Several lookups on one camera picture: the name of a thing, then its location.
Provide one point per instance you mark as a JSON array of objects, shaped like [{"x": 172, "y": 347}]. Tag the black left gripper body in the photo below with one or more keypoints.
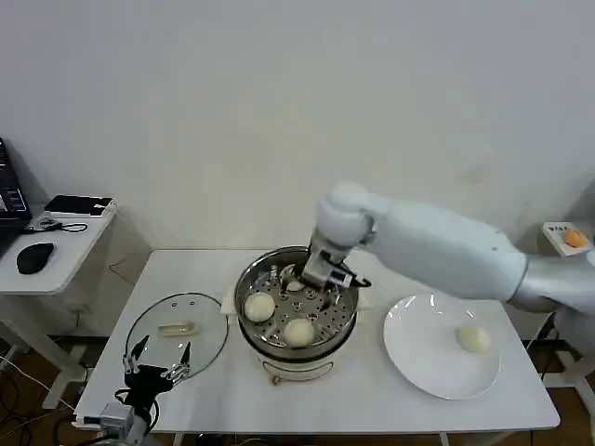
[{"x": 146, "y": 383}]

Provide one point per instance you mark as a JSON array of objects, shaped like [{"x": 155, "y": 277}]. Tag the white electric steamer base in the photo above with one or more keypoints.
[{"x": 297, "y": 364}]

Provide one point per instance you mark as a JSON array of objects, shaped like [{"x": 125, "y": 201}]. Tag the white desk with laptop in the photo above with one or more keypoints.
[{"x": 56, "y": 269}]

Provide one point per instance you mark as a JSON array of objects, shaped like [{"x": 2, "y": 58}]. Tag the black computer mouse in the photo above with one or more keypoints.
[{"x": 35, "y": 258}]

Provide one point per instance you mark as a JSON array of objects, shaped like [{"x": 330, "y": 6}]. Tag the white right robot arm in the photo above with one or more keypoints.
[{"x": 441, "y": 251}]

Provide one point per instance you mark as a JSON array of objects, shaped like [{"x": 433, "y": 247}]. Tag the flat black white-edged box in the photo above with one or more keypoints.
[{"x": 79, "y": 204}]

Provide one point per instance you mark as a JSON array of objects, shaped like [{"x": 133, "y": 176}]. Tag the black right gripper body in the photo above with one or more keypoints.
[{"x": 302, "y": 275}]

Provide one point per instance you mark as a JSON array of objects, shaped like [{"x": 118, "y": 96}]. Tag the perforated steel steamer basket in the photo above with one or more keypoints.
[{"x": 334, "y": 320}]

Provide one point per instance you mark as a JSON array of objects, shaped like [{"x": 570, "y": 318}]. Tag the small grey device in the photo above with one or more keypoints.
[{"x": 48, "y": 223}]

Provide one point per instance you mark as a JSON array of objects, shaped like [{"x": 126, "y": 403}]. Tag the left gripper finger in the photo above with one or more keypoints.
[
  {"x": 181, "y": 367},
  {"x": 132, "y": 360}
]

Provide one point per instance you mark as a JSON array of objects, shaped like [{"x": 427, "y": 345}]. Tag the black laptop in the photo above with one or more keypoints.
[{"x": 11, "y": 195}]

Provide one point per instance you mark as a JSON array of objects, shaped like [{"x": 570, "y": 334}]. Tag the small orange object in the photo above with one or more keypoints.
[{"x": 575, "y": 238}]

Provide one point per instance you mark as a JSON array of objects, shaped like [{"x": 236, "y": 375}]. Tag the white desk with orange thing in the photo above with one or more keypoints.
[{"x": 564, "y": 241}]

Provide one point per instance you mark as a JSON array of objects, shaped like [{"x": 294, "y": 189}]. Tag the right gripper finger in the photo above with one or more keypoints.
[
  {"x": 278, "y": 275},
  {"x": 291, "y": 272}
]

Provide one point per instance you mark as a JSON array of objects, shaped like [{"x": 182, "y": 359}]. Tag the round glass lid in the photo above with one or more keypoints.
[{"x": 186, "y": 320}]

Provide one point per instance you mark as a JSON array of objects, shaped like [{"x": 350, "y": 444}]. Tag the round white plate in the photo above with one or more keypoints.
[{"x": 432, "y": 362}]

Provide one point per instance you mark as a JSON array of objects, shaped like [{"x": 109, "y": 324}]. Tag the white printed label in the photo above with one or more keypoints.
[{"x": 558, "y": 228}]

